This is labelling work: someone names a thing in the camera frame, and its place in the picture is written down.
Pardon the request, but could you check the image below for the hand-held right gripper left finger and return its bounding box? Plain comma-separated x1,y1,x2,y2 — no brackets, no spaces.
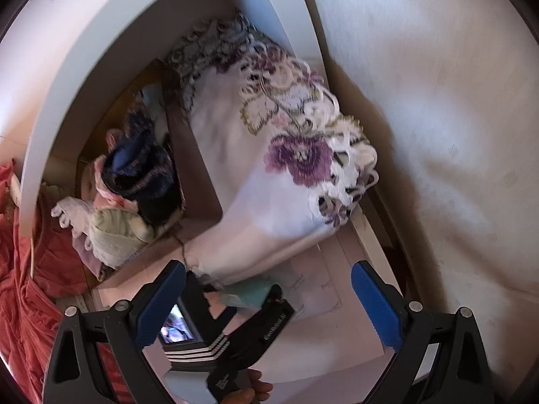
42,260,188,404

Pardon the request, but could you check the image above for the pale green soft cloth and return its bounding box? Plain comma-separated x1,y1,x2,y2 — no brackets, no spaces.
88,208,156,268

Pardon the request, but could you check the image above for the brown box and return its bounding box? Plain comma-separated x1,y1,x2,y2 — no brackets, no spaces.
42,59,224,289

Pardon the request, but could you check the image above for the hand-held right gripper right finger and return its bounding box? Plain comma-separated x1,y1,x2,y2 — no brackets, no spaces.
351,260,493,404

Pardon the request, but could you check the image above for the person's left hand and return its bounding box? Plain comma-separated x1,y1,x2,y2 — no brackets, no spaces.
225,369,274,404

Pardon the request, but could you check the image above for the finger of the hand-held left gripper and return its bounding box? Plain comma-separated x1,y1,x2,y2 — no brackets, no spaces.
259,284,285,308

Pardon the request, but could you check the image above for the white embroidered folded cloth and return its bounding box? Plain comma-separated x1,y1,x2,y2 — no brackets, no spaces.
164,12,380,289

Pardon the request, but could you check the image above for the navy lace underwear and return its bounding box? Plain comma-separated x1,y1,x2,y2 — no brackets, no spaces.
103,109,178,203

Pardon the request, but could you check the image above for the black fuzzy sock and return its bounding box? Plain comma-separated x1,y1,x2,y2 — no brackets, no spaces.
135,185,182,230

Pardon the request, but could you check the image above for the pink printed cloth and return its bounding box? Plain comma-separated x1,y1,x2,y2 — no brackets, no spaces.
93,130,144,211

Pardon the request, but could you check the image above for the red cloth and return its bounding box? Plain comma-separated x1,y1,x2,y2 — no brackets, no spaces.
0,158,97,404

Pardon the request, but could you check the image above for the white lace cloth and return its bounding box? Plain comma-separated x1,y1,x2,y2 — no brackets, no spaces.
51,197,99,253

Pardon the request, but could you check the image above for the teal cloth packet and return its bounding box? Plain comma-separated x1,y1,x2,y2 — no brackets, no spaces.
221,280,276,309

